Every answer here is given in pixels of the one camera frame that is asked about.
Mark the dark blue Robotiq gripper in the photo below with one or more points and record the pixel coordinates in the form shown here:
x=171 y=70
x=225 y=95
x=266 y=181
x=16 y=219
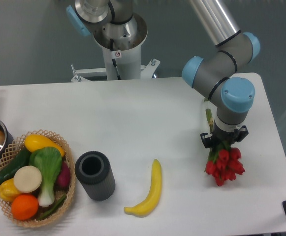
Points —
x=235 y=134

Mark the red tulip bouquet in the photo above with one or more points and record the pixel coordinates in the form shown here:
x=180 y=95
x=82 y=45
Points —
x=223 y=163

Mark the dark grey ribbed vase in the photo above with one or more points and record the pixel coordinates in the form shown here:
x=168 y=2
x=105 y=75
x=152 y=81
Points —
x=93 y=170

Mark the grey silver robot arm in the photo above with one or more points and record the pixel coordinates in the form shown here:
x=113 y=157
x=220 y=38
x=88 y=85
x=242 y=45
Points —
x=120 y=33

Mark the yellow banana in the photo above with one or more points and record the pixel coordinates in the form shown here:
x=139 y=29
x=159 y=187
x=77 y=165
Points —
x=152 y=199

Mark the purple red onion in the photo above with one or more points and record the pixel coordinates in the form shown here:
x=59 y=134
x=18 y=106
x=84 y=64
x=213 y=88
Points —
x=63 y=179

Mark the green bok choy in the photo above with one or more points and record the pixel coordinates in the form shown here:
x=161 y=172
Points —
x=49 y=161

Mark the green bean pod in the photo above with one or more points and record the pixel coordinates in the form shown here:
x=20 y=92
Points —
x=53 y=209

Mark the yellow squash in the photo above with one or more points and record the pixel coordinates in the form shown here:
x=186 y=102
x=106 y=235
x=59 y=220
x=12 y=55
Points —
x=35 y=142

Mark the white round radish slice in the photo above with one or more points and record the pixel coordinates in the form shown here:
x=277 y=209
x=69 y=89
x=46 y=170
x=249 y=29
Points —
x=27 y=179

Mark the dark green cucumber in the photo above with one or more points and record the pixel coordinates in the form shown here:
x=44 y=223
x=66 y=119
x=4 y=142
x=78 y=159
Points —
x=19 y=161

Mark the orange fruit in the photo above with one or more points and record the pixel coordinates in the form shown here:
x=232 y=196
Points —
x=24 y=207

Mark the woven wicker basket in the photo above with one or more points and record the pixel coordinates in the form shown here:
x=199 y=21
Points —
x=11 y=151

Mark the yellow bell pepper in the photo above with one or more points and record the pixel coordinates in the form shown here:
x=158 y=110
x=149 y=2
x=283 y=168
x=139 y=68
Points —
x=8 y=191

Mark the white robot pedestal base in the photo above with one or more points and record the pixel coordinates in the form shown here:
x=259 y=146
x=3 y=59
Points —
x=119 y=65

